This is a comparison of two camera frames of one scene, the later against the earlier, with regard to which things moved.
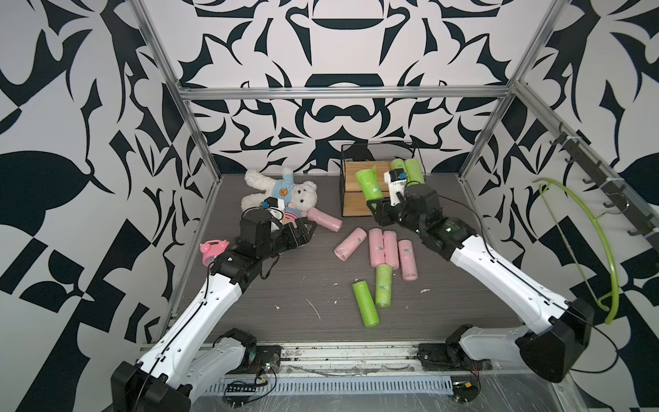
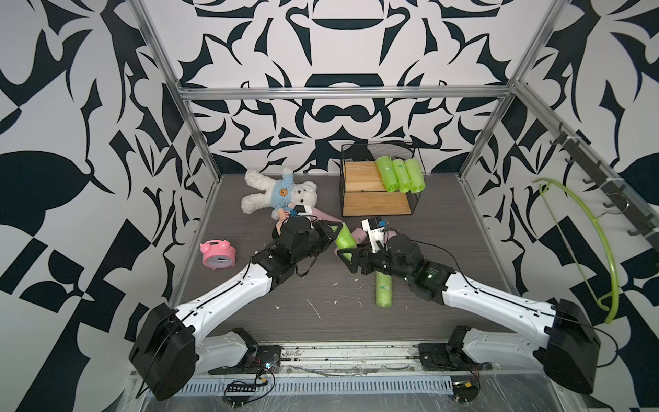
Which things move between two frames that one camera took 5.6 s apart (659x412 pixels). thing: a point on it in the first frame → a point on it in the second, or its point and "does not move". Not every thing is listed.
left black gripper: x=290 y=231 → x=323 y=233
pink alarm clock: x=211 y=249 does not move
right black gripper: x=383 y=213 → x=358 y=257
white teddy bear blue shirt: x=295 y=198 does not move
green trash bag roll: x=383 y=280 does not move
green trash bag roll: x=414 y=171 does not move
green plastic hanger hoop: x=614 y=306 does not move
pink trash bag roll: x=325 y=220 does not move
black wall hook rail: x=619 y=193 does not move
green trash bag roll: x=369 y=182 → x=388 y=173
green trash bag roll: x=366 y=305 → x=345 y=239
